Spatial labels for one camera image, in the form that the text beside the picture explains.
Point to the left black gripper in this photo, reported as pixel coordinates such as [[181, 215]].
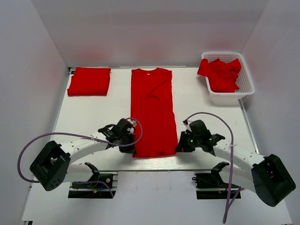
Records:
[[130, 149]]

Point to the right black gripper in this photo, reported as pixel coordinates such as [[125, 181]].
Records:
[[183, 146]]

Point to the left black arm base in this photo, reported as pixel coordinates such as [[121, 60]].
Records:
[[103, 185]]

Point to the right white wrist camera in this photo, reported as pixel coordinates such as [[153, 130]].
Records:
[[186, 123]]

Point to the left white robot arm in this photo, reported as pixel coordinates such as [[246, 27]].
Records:
[[56, 162]]

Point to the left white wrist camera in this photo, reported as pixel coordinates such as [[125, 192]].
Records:
[[133, 122]]

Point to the folded red t shirt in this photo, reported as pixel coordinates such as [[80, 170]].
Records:
[[88, 81]]

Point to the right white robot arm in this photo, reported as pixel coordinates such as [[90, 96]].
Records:
[[264, 175]]

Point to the white plastic basket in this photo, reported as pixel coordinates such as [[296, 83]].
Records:
[[244, 80]]

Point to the red t shirts in basket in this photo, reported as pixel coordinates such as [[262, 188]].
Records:
[[222, 76]]

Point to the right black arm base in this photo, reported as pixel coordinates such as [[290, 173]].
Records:
[[210, 185]]

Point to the red t shirt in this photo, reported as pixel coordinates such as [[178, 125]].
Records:
[[88, 81], [152, 105]]

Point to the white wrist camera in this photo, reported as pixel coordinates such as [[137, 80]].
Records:
[[186, 123], [133, 122]]

